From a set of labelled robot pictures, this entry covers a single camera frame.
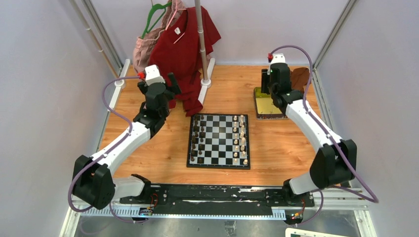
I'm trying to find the green clothes hanger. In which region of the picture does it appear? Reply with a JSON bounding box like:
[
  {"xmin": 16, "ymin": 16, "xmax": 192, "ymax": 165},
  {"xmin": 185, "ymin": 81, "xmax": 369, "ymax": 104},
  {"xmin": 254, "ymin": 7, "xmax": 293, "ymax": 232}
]
[{"xmin": 140, "ymin": 0, "xmax": 172, "ymax": 39}]

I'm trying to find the black white chessboard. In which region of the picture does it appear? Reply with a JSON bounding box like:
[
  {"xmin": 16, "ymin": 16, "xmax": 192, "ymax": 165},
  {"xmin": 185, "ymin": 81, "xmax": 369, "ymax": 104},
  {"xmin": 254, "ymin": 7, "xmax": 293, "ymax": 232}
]
[{"xmin": 186, "ymin": 114, "xmax": 251, "ymax": 170}]

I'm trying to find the red t-shirt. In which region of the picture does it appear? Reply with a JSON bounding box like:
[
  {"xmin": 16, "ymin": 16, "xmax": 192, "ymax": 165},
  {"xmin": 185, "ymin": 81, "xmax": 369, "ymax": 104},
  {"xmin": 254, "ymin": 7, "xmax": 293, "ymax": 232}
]
[{"xmin": 149, "ymin": 7, "xmax": 203, "ymax": 117}]

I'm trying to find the metal clothes rack pole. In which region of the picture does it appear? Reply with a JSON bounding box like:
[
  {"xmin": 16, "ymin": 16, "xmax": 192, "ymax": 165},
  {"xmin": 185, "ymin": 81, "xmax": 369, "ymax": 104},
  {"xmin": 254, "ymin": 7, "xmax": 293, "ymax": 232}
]
[{"xmin": 194, "ymin": 0, "xmax": 207, "ymax": 74}]

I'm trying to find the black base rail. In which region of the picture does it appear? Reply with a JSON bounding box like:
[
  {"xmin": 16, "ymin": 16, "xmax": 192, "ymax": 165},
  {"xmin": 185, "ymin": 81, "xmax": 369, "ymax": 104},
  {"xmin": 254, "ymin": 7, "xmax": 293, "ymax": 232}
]
[{"xmin": 119, "ymin": 184, "xmax": 314, "ymax": 216}]

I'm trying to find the pink garment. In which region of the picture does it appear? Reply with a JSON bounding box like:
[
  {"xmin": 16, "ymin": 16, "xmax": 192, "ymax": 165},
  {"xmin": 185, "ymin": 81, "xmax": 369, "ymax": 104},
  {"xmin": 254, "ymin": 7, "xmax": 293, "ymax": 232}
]
[{"xmin": 132, "ymin": 0, "xmax": 185, "ymax": 73}]

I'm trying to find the brown crumpled cloth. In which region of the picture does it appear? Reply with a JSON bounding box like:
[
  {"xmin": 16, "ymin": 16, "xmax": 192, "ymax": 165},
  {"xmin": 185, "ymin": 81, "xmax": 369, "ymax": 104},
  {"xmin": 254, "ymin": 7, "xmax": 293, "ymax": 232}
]
[{"xmin": 290, "ymin": 67, "xmax": 310, "ymax": 93}]

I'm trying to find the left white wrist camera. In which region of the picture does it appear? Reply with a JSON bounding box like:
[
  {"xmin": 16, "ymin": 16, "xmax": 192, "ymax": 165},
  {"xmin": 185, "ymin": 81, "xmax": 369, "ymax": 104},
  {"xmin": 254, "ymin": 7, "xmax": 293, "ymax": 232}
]
[{"xmin": 144, "ymin": 65, "xmax": 166, "ymax": 86}]

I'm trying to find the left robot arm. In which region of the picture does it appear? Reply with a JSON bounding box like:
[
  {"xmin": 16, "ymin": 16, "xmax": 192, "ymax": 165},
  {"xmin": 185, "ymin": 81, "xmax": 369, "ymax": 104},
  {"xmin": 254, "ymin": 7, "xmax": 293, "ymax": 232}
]
[{"xmin": 68, "ymin": 72, "xmax": 181, "ymax": 211}]

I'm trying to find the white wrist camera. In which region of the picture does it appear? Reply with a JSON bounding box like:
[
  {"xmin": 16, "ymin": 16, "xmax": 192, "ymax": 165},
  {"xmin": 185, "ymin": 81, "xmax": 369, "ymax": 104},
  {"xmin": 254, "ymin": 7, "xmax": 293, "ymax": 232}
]
[
  {"xmin": 270, "ymin": 53, "xmax": 286, "ymax": 64},
  {"xmin": 144, "ymin": 65, "xmax": 166, "ymax": 86}
]

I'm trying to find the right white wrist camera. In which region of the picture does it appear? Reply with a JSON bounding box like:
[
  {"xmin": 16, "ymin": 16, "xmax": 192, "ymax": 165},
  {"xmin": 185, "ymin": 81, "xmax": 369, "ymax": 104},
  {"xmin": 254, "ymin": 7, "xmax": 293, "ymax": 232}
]
[{"xmin": 270, "ymin": 53, "xmax": 286, "ymax": 64}]

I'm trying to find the gold metal tin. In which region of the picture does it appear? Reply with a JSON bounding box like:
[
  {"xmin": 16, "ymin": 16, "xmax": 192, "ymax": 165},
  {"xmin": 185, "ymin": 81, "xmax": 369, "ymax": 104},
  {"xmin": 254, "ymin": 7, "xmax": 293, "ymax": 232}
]
[{"xmin": 253, "ymin": 87, "xmax": 288, "ymax": 120}]

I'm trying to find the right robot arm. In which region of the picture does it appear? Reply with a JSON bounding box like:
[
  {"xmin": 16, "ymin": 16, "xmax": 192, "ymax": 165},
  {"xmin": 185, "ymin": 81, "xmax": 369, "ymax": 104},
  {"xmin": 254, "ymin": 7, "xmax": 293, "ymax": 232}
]
[{"xmin": 261, "ymin": 63, "xmax": 357, "ymax": 206}]

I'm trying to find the white rack base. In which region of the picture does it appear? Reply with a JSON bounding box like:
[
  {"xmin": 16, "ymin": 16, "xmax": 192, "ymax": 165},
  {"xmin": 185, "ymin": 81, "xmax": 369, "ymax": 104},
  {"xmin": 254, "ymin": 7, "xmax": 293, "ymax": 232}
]
[{"xmin": 198, "ymin": 57, "xmax": 216, "ymax": 105}]

